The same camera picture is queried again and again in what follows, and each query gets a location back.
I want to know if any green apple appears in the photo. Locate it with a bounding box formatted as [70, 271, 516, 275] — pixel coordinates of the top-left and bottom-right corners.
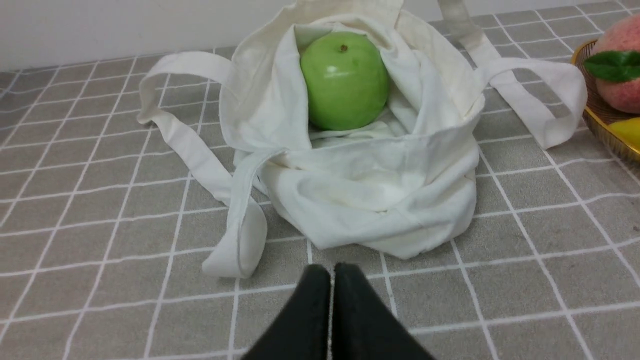
[300, 31, 390, 132]

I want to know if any pink peach with leaf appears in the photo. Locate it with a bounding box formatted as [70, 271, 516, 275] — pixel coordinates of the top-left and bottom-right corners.
[583, 13, 640, 115]

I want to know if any white cloth bag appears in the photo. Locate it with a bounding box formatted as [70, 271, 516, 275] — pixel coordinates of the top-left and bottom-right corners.
[137, 0, 588, 278]

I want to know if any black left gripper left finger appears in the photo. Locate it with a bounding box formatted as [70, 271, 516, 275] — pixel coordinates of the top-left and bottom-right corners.
[242, 264, 331, 360]

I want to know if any grey checked tablecloth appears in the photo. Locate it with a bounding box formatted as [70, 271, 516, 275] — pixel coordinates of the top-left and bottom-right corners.
[1, 0, 639, 360]

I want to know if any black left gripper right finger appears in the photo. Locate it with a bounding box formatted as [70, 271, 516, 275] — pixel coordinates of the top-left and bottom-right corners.
[332, 262, 434, 360]

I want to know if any yellow banana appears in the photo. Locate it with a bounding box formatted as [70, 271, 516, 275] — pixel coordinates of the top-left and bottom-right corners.
[607, 117, 640, 153]

